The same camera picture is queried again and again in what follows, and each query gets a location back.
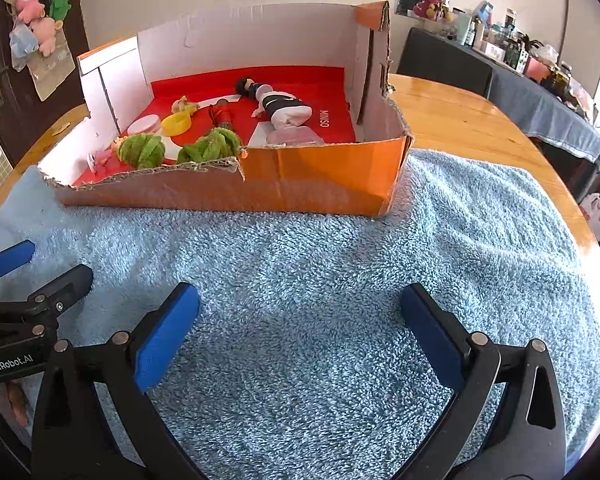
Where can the pale blue plastic bag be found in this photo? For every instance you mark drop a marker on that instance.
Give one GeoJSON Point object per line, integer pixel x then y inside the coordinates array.
{"type": "Point", "coordinates": [22, 47]}

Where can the black-banded white paper roll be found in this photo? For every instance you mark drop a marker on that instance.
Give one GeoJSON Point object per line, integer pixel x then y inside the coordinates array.
{"type": "Point", "coordinates": [287, 105]}

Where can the red thread spool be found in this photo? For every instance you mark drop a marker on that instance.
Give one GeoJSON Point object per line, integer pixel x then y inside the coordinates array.
{"type": "Point", "coordinates": [223, 117]}

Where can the person's left hand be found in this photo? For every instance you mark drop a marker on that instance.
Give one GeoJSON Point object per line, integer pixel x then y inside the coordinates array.
{"type": "Point", "coordinates": [17, 402]}

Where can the row of cosmetic bottles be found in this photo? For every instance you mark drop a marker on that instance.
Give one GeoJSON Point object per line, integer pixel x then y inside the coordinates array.
{"type": "Point", "coordinates": [510, 50]}

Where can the white plastic bag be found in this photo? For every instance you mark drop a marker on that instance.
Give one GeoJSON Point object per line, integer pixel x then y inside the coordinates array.
{"type": "Point", "coordinates": [595, 217]}

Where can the green plush toy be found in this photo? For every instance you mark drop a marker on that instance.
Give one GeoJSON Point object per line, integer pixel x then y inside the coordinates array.
{"type": "Point", "coordinates": [59, 6]}

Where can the dark brown door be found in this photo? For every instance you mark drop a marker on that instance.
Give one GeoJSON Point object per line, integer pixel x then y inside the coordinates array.
{"type": "Point", "coordinates": [10, 125]}

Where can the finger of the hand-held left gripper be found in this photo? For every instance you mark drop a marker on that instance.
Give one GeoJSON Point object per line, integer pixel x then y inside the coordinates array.
{"type": "Point", "coordinates": [10, 259]}
{"type": "Point", "coordinates": [70, 282]}

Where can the round white lid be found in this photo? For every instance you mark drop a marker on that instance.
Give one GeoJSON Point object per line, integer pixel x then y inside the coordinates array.
{"type": "Point", "coordinates": [144, 125]}

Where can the white wardrobe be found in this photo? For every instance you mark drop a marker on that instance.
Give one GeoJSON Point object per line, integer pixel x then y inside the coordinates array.
{"type": "Point", "coordinates": [582, 35]}

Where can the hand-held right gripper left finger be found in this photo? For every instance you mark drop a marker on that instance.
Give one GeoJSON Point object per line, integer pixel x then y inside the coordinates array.
{"type": "Point", "coordinates": [165, 332]}

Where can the yellow bottle cap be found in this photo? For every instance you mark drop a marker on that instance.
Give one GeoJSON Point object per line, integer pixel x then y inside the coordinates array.
{"type": "Point", "coordinates": [176, 124]}

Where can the side table with dark cloth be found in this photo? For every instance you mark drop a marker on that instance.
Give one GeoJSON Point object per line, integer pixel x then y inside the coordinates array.
{"type": "Point", "coordinates": [530, 105]}

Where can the orange cardboard box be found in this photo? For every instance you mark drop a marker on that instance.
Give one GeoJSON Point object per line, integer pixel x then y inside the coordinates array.
{"type": "Point", "coordinates": [320, 180]}

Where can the small pink toy figure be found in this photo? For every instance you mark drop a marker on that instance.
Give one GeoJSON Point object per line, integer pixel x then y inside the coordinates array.
{"type": "Point", "coordinates": [185, 105]}

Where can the black-haired toy figurine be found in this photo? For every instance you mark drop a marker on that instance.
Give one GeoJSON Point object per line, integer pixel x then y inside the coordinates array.
{"type": "Point", "coordinates": [247, 87]}

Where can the light blue terry towel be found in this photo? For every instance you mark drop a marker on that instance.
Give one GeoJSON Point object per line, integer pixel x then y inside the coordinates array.
{"type": "Point", "coordinates": [330, 285]}

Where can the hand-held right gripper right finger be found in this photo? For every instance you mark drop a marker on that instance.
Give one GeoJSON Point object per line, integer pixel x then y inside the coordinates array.
{"type": "Point", "coordinates": [430, 335]}

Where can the clear plastic box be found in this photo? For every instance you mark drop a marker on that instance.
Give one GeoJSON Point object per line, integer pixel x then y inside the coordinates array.
{"type": "Point", "coordinates": [295, 136]}

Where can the green chenille bundle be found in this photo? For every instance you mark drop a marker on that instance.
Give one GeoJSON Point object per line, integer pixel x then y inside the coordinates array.
{"type": "Point", "coordinates": [210, 146]}
{"type": "Point", "coordinates": [142, 151]}

